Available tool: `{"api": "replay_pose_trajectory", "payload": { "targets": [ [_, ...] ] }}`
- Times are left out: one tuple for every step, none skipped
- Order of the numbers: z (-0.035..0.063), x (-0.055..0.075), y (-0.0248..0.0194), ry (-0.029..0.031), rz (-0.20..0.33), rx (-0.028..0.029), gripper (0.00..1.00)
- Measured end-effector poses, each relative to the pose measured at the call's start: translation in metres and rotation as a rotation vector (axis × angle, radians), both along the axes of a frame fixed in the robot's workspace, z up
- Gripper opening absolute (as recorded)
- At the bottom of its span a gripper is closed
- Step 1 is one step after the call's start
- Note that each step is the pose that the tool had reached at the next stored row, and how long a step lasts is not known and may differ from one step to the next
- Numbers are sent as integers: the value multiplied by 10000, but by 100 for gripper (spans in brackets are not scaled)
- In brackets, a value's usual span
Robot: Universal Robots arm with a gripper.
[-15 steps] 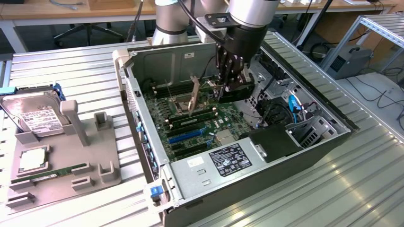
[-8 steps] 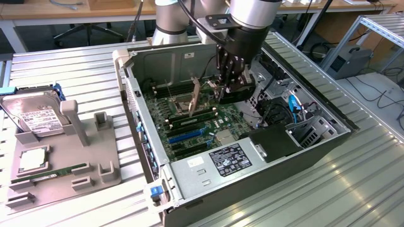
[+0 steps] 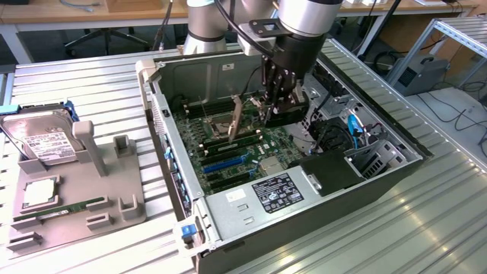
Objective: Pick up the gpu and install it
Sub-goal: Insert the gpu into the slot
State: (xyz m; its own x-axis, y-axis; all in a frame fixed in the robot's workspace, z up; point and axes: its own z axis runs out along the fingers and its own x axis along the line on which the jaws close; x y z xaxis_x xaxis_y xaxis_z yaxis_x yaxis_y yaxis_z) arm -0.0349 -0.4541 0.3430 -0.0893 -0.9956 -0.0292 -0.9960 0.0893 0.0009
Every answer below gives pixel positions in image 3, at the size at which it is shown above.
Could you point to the silver socket cover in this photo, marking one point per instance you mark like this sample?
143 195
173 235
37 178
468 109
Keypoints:
246 114

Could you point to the black slanted pole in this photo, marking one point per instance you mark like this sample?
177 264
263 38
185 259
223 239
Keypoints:
379 27

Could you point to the blue disk bracket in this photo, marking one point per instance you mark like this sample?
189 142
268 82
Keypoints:
72 109

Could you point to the silver hard disk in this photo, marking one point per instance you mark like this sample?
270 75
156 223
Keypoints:
41 134

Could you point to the blue expansion slot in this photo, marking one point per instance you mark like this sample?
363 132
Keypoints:
225 166

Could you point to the black expansion slot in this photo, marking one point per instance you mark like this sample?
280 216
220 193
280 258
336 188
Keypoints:
220 160
232 182
228 177

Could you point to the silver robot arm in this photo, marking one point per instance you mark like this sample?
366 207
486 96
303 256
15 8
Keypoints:
205 25

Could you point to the open grey PC case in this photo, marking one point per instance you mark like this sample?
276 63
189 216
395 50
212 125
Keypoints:
183 74

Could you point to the silver CPU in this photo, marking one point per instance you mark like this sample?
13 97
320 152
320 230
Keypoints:
40 192

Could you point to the silver chipset heatsink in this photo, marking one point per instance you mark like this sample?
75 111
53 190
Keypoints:
271 165

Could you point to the green motherboard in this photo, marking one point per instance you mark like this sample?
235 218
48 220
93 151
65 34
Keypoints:
266 137

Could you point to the green RAM stick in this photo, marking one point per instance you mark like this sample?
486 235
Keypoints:
76 206
243 141

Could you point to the aluminium frame rack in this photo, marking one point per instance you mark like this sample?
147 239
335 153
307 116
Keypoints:
462 32

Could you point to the silver power supply unit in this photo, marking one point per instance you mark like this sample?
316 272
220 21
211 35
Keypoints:
235 211

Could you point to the wooden desk white frame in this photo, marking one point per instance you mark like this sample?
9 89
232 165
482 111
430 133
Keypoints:
56 14
418 8

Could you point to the graphics card with silver bracket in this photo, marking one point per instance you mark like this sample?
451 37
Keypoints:
287 119

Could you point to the CPU socket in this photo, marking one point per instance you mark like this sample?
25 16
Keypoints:
219 128

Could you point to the black office chair base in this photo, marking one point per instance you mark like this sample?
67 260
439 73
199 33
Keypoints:
338 24
107 34

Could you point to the grey parts rack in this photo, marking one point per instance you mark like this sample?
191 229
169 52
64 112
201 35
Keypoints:
76 185

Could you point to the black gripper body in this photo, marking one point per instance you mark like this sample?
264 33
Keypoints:
300 54

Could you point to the black plastic shroud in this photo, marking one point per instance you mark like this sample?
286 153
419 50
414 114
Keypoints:
331 171

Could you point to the brown box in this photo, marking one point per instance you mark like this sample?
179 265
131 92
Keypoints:
132 5

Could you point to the perforated silver drive cage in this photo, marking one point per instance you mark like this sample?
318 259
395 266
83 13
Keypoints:
300 138

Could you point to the silver disk bay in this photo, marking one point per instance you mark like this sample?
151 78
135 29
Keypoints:
376 162

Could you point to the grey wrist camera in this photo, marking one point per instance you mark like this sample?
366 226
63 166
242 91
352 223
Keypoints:
255 42

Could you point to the thin metal locking lever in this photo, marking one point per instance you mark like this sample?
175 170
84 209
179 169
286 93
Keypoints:
204 109

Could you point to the blue case latch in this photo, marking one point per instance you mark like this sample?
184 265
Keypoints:
188 231

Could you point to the grey controller box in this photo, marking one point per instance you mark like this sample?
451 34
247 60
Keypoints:
422 77

